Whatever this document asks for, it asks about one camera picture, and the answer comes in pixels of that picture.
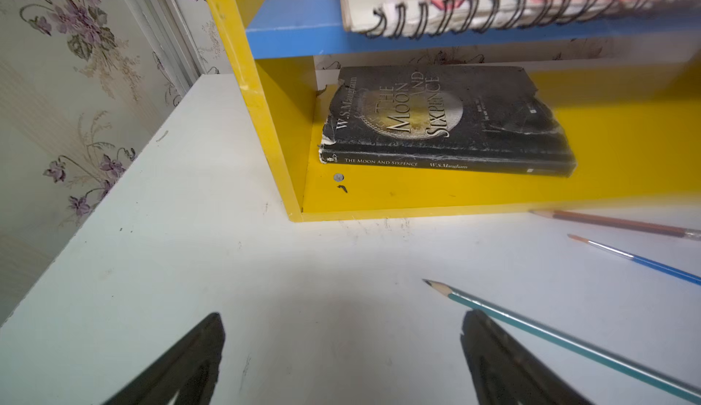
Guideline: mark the blue paintbrush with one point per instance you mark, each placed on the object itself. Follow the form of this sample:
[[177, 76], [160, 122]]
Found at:
[[637, 259]]

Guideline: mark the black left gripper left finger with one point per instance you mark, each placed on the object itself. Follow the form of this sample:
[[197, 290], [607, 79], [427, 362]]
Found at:
[[186, 373]]

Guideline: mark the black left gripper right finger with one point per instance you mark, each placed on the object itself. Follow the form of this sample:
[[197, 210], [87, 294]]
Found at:
[[504, 372]]

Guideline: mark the brown red pencil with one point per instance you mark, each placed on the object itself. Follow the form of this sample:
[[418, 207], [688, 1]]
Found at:
[[642, 227]]

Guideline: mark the black Moon and Sixpence book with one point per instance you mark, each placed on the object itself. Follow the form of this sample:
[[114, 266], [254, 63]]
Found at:
[[456, 117]]

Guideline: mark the teal pencil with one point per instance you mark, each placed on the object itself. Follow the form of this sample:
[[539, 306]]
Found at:
[[654, 378]]

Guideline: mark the yellow blue pink bookshelf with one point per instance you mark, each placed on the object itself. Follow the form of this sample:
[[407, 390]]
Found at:
[[634, 129]]

